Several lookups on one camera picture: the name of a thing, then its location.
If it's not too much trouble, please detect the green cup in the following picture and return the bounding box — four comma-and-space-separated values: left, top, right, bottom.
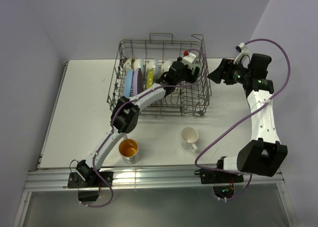
192, 63, 202, 75

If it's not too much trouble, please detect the grey wire dish rack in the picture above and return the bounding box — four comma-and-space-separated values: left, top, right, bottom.
107, 33, 212, 117

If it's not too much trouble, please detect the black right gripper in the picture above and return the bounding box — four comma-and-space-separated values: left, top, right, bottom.
207, 59, 252, 85

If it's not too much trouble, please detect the floral mug orange inside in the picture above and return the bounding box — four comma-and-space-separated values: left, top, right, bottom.
118, 135, 139, 164

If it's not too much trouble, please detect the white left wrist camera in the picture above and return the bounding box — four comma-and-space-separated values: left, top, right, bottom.
181, 50, 197, 68

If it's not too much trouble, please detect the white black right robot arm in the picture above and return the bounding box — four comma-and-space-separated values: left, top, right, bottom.
208, 53, 288, 182

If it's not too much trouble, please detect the green polka-dot plate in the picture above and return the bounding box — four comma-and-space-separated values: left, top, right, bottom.
146, 68, 154, 89

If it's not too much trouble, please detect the blue plastic plate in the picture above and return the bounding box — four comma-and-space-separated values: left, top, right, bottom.
123, 69, 134, 98

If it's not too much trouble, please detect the white bowl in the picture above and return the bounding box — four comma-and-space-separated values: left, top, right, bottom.
147, 59, 159, 79
161, 60, 173, 74
133, 58, 144, 70

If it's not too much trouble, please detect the cream white mug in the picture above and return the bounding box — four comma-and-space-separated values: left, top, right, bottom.
180, 127, 199, 152

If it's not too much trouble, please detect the aluminium frame rail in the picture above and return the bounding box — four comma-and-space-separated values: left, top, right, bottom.
13, 165, 299, 227

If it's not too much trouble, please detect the lilac plastic plate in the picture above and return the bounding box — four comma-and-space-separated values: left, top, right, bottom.
132, 68, 143, 96

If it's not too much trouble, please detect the floral painted bowl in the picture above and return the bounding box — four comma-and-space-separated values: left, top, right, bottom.
124, 57, 135, 72

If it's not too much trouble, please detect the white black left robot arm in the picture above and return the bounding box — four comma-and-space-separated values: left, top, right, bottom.
68, 57, 202, 187

